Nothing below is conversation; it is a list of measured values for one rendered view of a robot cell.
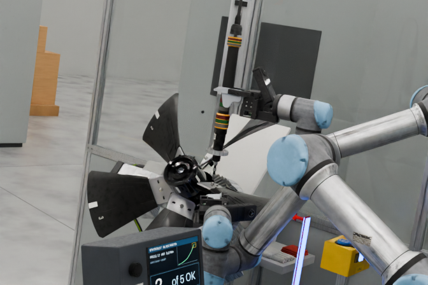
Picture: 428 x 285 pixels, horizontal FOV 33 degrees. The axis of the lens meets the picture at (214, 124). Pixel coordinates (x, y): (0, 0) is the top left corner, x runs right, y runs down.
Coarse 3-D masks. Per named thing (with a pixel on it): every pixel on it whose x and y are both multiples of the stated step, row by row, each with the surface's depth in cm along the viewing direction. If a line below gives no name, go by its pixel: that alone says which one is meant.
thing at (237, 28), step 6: (240, 18) 222; (234, 24) 221; (234, 30) 221; (240, 30) 221; (216, 132) 226; (222, 132) 226; (216, 138) 226; (222, 138) 226; (216, 144) 226; (222, 144) 227; (216, 150) 227; (222, 150) 228; (216, 156) 227
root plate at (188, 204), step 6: (174, 198) 230; (180, 198) 231; (186, 198) 232; (168, 204) 228; (174, 204) 229; (186, 204) 231; (192, 204) 232; (174, 210) 228; (180, 210) 229; (186, 210) 230; (192, 210) 231; (186, 216) 229
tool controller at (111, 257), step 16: (112, 240) 148; (128, 240) 147; (144, 240) 146; (160, 240) 149; (176, 240) 153; (192, 240) 157; (96, 256) 143; (112, 256) 141; (128, 256) 141; (144, 256) 145; (160, 256) 149; (176, 256) 153; (192, 256) 157; (96, 272) 143; (112, 272) 141; (128, 272) 141; (144, 272) 145; (160, 272) 148; (176, 272) 152; (192, 272) 157
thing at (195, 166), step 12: (180, 156) 234; (192, 156) 232; (168, 168) 233; (192, 168) 230; (168, 180) 230; (180, 180) 229; (192, 180) 227; (204, 180) 233; (192, 192) 230; (204, 192) 235
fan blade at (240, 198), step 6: (216, 192) 222; (228, 192) 224; (234, 192) 226; (240, 192) 229; (234, 198) 220; (240, 198) 221; (246, 198) 222; (252, 198) 224; (258, 198) 225; (264, 198) 226; (270, 198) 227; (258, 204) 219; (264, 204) 220; (258, 210) 216; (240, 222) 210; (246, 222) 210
